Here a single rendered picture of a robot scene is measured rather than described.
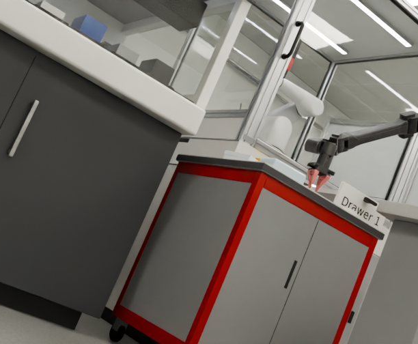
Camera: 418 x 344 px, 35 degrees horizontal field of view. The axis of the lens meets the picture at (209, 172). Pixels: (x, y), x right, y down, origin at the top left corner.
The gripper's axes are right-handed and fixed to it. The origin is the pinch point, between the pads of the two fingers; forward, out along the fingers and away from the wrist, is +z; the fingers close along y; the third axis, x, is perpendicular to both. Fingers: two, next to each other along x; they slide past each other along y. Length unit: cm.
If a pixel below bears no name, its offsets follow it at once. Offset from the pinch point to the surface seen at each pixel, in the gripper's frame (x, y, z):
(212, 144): -40, 36, -6
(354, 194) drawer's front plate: 1.6, -17.5, -5.0
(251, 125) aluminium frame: -21.1, 28.0, -16.8
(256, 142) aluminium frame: -22.5, 22.4, -11.9
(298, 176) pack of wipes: 35.7, 22.9, 7.2
